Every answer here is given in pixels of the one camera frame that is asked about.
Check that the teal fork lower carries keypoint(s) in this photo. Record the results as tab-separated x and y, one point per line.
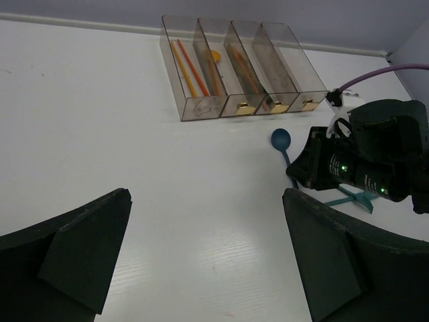
362	199

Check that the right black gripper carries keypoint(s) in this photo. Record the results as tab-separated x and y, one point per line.
324	163

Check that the teal fork upper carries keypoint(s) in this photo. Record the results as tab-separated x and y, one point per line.
347	192

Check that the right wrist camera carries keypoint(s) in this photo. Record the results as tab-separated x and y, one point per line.
342	104

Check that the orange chopstick short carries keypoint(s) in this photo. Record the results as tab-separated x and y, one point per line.
248	74

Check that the yellow orange spoon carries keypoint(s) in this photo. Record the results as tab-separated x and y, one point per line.
212	58

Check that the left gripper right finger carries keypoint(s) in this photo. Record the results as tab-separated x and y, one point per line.
353	271

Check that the orange chopstick long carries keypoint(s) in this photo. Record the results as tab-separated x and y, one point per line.
193	69

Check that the blue spoon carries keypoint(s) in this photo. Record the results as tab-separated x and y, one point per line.
281	140

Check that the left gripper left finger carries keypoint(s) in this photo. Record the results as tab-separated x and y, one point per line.
61	269

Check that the yellow orange chopstick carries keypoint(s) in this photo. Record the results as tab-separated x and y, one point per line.
180	53

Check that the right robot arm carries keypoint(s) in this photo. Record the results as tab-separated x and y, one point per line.
380	147

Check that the teal fork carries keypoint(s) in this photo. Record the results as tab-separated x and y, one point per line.
362	199
347	192

